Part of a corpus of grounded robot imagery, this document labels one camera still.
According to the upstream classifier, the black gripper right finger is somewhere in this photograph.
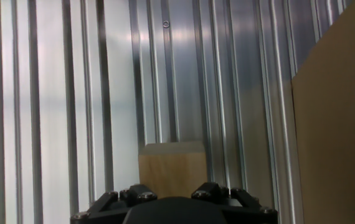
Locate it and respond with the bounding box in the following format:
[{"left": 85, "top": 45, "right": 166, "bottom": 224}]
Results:
[{"left": 191, "top": 182, "right": 261, "bottom": 213}]

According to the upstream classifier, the light wooden cube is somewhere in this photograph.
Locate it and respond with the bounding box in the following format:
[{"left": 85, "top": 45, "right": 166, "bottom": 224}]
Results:
[{"left": 138, "top": 141, "right": 208, "bottom": 199}]

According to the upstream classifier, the brown cardboard board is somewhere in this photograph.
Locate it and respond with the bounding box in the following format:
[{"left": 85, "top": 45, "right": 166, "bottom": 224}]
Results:
[{"left": 291, "top": 0, "right": 355, "bottom": 224}]

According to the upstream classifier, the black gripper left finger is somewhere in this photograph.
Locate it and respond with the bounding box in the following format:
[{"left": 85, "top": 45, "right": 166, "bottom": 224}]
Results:
[{"left": 88, "top": 184, "right": 158, "bottom": 216}]

